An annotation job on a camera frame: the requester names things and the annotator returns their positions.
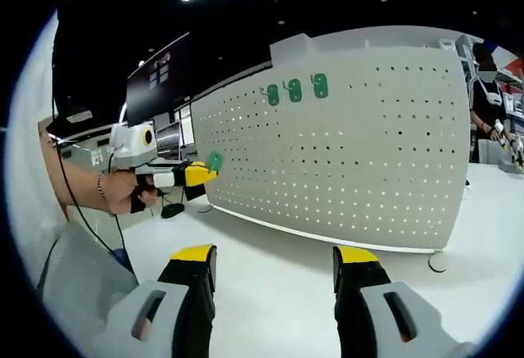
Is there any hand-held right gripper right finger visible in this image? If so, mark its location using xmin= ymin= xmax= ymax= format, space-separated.
xmin=332 ymin=245 xmax=463 ymax=358

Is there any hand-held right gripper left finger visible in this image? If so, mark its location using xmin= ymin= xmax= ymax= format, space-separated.
xmin=90 ymin=244 xmax=219 ymax=358

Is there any green hook assembly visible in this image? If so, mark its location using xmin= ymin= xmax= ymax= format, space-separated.
xmin=309 ymin=73 xmax=330 ymax=100
xmin=282 ymin=78 xmax=304 ymax=103
xmin=206 ymin=151 xmax=225 ymax=173
xmin=260 ymin=83 xmax=282 ymax=106

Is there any white perforated mounting plate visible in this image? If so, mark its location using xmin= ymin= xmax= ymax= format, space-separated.
xmin=191 ymin=25 xmax=471 ymax=272

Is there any person's left hand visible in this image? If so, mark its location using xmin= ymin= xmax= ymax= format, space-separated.
xmin=104 ymin=167 xmax=160 ymax=216

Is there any black rounded object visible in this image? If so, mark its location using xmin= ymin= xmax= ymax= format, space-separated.
xmin=160 ymin=203 xmax=186 ymax=219

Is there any ceiling air vent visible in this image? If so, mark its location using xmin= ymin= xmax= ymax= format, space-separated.
xmin=65 ymin=107 xmax=98 ymax=125

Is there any silver bracelet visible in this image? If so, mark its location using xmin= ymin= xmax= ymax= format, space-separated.
xmin=96 ymin=172 xmax=109 ymax=202

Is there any large black wall screen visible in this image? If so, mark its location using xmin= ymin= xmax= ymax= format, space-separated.
xmin=124 ymin=32 xmax=192 ymax=128

